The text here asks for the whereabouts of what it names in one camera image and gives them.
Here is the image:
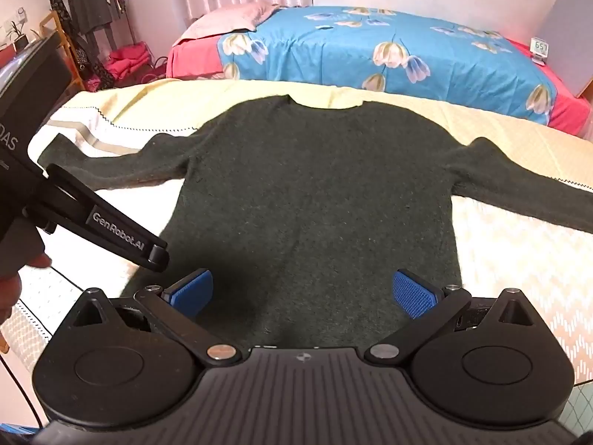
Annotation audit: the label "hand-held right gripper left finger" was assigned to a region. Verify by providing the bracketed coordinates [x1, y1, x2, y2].
[69, 268, 247, 367]

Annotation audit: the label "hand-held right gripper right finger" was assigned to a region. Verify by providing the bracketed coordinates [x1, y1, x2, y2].
[365, 268, 539, 368]

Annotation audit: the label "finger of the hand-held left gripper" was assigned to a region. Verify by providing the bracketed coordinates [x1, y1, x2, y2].
[29, 163, 170, 273]

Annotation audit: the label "dark green sweater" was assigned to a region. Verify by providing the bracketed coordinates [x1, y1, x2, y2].
[37, 94, 593, 353]

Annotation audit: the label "red clothes pile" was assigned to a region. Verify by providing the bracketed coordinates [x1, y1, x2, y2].
[108, 43, 155, 80]

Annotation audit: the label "hanging grey clothes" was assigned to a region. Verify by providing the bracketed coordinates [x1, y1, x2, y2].
[60, 0, 136, 53]

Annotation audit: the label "person's left hand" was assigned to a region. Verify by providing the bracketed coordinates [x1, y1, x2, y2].
[0, 249, 53, 326]

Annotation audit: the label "potted plant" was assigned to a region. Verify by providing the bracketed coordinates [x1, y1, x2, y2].
[8, 7, 32, 53]

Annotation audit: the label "dark spotted scarf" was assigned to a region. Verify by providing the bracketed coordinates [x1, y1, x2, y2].
[48, 0, 115, 92]

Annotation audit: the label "wooden chair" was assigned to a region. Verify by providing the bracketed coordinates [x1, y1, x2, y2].
[39, 9, 87, 92]

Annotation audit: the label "yellow zigzag patterned blanket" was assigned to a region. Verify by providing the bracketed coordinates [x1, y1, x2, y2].
[0, 79, 593, 409]

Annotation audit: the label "pink pillow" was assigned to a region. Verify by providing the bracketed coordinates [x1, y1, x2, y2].
[178, 2, 281, 45]

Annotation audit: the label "white digital clock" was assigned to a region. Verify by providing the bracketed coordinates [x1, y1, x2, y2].
[529, 36, 551, 66]

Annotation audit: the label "grey board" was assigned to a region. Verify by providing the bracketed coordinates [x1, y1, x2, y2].
[539, 0, 593, 98]

